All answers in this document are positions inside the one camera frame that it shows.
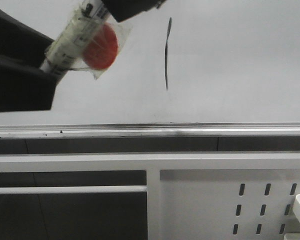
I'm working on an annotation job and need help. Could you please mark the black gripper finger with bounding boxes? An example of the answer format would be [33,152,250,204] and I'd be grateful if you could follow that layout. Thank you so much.
[0,9,57,113]
[102,0,166,22]

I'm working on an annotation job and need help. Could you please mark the red round magnet taped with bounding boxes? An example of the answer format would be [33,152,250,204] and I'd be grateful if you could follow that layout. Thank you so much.
[72,22,132,80]

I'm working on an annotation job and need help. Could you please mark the white whiteboard marker black tip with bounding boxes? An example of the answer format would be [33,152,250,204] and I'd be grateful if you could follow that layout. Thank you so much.
[39,0,110,80]

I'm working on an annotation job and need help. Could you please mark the white whiteboard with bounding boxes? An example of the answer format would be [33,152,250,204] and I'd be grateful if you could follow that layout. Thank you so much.
[0,0,300,126]

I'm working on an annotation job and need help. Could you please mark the aluminium whiteboard tray rail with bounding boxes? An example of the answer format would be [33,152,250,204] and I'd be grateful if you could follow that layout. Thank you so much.
[0,122,300,140]

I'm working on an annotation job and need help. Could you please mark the white metal perforated frame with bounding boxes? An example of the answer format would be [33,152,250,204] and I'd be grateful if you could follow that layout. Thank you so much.
[0,152,300,240]

